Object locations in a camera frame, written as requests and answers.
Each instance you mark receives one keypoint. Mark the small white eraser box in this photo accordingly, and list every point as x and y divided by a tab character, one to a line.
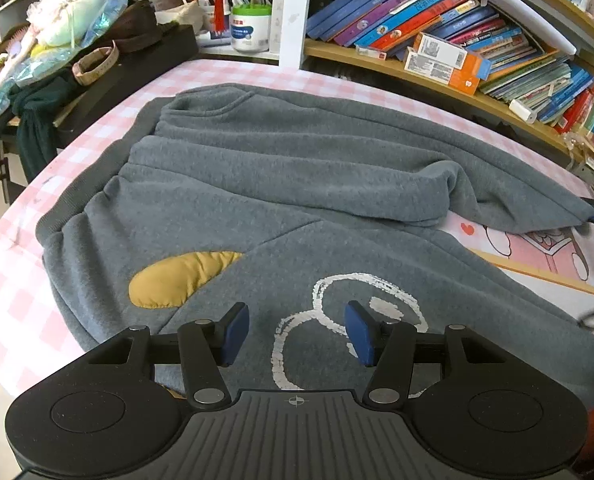
524	110

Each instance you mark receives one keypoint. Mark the white shelf bracket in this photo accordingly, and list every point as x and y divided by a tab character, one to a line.
527	10

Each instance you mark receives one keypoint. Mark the plush toy in clear bag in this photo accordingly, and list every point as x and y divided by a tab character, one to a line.
72	15

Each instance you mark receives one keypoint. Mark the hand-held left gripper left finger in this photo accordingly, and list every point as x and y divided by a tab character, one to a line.
233	336

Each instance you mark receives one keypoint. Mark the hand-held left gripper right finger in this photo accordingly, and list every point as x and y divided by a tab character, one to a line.
361	336

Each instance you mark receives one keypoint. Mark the pink cartoon printed mat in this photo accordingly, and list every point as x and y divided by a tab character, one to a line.
542	250

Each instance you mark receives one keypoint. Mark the dark green garment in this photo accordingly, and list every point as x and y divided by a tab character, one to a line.
37	110

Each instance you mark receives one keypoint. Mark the pink checkered tablecloth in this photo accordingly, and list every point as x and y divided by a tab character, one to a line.
22	280

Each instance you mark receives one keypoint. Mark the small white flat box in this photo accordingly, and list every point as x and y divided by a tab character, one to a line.
372	53

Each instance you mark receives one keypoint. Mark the orange and white box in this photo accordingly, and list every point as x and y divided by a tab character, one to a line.
447	62

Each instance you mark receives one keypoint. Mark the brown cloth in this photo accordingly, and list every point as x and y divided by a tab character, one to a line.
139	27

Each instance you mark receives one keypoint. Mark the grey sweatshirt with yellow patch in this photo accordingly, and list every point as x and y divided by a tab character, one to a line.
297	210

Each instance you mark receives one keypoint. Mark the row of slanted colourful books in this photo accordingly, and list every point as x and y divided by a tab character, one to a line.
402	10

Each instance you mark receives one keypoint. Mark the white tub with green lid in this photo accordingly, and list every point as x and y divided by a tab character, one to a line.
250	30

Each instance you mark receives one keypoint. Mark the cup of pens and pencils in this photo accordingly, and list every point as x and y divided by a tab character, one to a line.
212	0

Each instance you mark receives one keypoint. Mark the wooden bookshelf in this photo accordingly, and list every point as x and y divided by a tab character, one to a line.
427	77

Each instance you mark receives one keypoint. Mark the red tassel ornament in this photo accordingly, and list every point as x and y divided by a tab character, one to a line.
221	5

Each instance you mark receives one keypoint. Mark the row of thin colourful books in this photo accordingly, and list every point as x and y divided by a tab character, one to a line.
557	90

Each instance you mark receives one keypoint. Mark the white shelf post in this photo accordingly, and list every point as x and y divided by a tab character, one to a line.
297	10

